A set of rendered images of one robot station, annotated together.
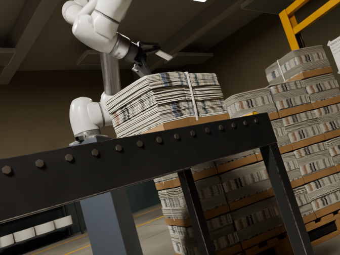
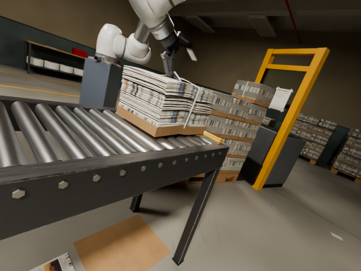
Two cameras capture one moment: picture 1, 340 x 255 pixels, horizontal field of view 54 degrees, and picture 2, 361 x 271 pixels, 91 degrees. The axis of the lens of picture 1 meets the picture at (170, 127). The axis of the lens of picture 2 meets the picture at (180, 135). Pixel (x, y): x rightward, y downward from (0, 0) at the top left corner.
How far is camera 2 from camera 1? 58 cm
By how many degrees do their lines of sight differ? 26
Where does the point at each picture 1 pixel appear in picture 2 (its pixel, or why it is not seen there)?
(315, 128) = (238, 132)
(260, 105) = (222, 106)
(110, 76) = (144, 26)
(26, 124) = not seen: outside the picture
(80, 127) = (102, 49)
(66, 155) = (14, 192)
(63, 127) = (104, 13)
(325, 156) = (231, 147)
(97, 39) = (144, 9)
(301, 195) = not seen: hidden behind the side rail
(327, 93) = (257, 118)
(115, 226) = not seen: hidden behind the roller
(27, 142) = (75, 7)
